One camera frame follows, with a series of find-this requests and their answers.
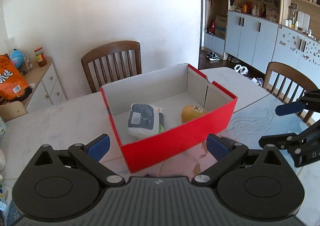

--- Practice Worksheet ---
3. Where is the white grey tissue pack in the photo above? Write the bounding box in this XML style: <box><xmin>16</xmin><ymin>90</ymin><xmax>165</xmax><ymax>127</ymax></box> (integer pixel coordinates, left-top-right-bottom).
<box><xmin>127</xmin><ymin>103</ymin><xmax>165</xmax><ymax>139</ymax></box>

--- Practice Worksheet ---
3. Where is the grey wall cabinet unit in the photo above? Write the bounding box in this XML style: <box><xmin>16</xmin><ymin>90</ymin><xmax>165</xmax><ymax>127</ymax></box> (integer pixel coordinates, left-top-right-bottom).
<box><xmin>200</xmin><ymin>0</ymin><xmax>320</xmax><ymax>84</ymax></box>

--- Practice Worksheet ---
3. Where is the tissue roll pack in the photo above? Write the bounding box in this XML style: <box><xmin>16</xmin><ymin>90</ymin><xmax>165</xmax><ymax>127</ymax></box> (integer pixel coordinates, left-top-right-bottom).
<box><xmin>0</xmin><ymin>116</ymin><xmax>8</xmax><ymax>139</ymax></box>

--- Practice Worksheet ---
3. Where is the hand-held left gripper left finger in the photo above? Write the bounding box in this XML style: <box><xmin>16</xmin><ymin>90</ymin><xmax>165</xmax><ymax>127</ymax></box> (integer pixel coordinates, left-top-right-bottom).
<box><xmin>34</xmin><ymin>134</ymin><xmax>125</xmax><ymax>187</ymax></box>

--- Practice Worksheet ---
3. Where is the blue globe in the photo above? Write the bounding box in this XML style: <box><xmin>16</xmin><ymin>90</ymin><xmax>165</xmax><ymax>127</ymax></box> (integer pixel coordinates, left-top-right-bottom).
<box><xmin>9</xmin><ymin>49</ymin><xmax>25</xmax><ymax>69</ymax></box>

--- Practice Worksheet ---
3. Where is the red-lidded sauce jar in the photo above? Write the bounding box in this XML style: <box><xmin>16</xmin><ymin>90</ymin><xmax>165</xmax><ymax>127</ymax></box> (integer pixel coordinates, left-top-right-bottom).
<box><xmin>34</xmin><ymin>47</ymin><xmax>47</xmax><ymax>67</ymax></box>

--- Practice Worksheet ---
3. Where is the brown cardboard carton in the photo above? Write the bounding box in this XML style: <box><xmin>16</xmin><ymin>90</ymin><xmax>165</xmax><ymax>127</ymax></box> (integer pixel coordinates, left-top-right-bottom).
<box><xmin>214</xmin><ymin>15</ymin><xmax>227</xmax><ymax>39</ymax></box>

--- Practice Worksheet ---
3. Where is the light wooden rack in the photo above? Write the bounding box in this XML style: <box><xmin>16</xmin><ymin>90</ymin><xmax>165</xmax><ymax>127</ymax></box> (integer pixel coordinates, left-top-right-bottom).
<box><xmin>0</xmin><ymin>101</ymin><xmax>28</xmax><ymax>122</ymax></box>

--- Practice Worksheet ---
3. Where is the white bottle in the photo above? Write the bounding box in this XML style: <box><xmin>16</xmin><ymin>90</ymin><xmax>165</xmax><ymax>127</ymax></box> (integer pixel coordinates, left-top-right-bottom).
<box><xmin>0</xmin><ymin>148</ymin><xmax>7</xmax><ymax>172</ymax></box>

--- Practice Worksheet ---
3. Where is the dark wooden chair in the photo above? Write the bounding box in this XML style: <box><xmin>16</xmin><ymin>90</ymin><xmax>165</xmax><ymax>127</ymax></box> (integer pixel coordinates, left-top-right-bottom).
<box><xmin>262</xmin><ymin>61</ymin><xmax>320</xmax><ymax>124</ymax></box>
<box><xmin>81</xmin><ymin>41</ymin><xmax>142</xmax><ymax>94</ymax></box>

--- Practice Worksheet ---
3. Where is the orange snack bag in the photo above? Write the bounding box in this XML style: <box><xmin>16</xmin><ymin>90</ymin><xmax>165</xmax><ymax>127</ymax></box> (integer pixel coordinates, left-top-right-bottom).
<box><xmin>0</xmin><ymin>54</ymin><xmax>33</xmax><ymax>103</ymax></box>

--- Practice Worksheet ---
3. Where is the white sideboard cabinet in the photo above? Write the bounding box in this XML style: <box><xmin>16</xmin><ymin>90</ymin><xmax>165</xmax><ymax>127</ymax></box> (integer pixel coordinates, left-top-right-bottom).
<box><xmin>24</xmin><ymin>56</ymin><xmax>67</xmax><ymax>113</ymax></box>

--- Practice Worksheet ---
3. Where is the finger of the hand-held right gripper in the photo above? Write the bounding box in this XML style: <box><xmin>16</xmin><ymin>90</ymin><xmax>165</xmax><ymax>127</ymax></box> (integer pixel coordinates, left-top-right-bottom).
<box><xmin>275</xmin><ymin>89</ymin><xmax>320</xmax><ymax>117</ymax></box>
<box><xmin>259</xmin><ymin>119</ymin><xmax>320</xmax><ymax>152</ymax></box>

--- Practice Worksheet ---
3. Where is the red cardboard box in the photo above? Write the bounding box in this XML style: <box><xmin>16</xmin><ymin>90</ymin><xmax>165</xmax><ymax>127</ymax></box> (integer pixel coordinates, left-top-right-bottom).
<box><xmin>100</xmin><ymin>63</ymin><xmax>238</xmax><ymax>173</ymax></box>

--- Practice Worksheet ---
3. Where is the clear acrylic stand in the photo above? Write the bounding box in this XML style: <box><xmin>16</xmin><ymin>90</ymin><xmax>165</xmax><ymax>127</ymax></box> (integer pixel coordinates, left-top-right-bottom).
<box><xmin>24</xmin><ymin>53</ymin><xmax>34</xmax><ymax>70</ymax></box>

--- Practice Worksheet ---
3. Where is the yellow packaged bun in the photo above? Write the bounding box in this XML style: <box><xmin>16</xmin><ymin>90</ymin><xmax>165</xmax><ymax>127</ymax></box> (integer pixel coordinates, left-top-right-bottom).
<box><xmin>181</xmin><ymin>105</ymin><xmax>208</xmax><ymax>124</ymax></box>

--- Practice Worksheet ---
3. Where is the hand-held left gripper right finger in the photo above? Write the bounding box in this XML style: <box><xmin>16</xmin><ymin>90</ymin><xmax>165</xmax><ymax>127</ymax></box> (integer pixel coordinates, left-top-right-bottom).
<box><xmin>191</xmin><ymin>134</ymin><xmax>285</xmax><ymax>188</ymax></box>

